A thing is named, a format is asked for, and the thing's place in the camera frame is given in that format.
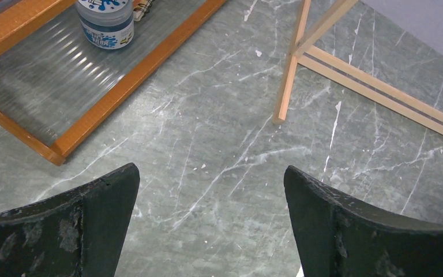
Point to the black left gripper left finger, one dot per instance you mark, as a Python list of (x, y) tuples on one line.
[(79, 232)]

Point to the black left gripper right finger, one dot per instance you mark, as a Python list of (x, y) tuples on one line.
[(339, 235)]

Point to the orange wooden shelf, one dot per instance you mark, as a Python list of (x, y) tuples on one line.
[(56, 88)]

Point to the wooden clothes rack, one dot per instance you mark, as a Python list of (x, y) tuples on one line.
[(302, 51)]

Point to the white blue round jar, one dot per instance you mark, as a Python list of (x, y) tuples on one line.
[(107, 24)]

